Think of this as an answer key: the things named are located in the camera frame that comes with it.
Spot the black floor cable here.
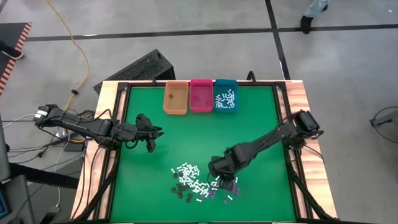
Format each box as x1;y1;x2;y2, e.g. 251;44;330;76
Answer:
369;105;398;159

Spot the wooden table side board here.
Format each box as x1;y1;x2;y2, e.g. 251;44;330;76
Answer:
70;80;128;220
284;80;339;219

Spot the green table mat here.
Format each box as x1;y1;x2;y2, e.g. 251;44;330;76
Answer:
109;86;297;222

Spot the black perforated metal case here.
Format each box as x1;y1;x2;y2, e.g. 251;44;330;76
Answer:
93;49;176;94

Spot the grey metal post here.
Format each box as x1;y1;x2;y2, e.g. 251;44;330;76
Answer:
0;114;11;183

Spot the black mat orange striped edge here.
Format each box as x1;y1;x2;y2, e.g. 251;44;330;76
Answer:
0;22;33;96

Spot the black floor bar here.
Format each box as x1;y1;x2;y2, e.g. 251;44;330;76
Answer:
8;162;80;190

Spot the black table frame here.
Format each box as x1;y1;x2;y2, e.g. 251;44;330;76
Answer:
71;79;336;224

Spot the person's leg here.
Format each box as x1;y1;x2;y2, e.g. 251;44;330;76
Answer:
300;0;330;35

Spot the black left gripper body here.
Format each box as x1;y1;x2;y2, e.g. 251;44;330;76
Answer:
124;113;157;154

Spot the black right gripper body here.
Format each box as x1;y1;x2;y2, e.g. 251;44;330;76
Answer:
208;146;247;183

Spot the blue plastic bin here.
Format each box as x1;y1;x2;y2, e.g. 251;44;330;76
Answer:
213;78;239;113

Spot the orange plastic bin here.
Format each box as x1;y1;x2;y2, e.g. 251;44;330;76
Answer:
163;81;190;115

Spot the pink plastic bin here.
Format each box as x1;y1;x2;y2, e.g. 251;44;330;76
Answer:
189;78;215;113

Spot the person's foot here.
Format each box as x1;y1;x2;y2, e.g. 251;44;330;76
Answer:
0;40;25;60

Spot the yellow extension cable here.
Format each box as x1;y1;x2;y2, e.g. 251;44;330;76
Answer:
45;0;90;118

